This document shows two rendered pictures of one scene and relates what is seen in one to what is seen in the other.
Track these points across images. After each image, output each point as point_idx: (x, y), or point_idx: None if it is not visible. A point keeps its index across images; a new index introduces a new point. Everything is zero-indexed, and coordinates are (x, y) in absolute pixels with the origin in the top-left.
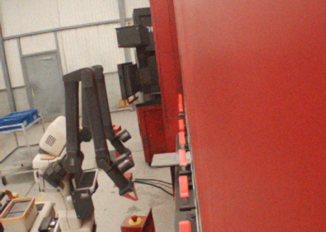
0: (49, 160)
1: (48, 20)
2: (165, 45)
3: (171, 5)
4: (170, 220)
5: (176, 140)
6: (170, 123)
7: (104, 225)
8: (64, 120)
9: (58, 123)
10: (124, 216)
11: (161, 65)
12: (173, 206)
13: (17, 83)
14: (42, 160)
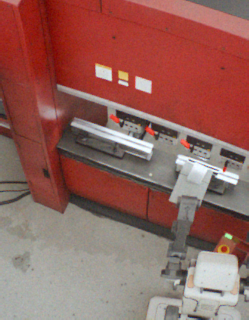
0: (238, 286)
1: None
2: (41, 67)
3: (44, 11)
4: (75, 225)
5: (79, 155)
6: (50, 142)
7: (41, 309)
8: (212, 261)
9: (231, 264)
10: (32, 277)
11: (39, 94)
12: (45, 210)
13: None
14: (237, 292)
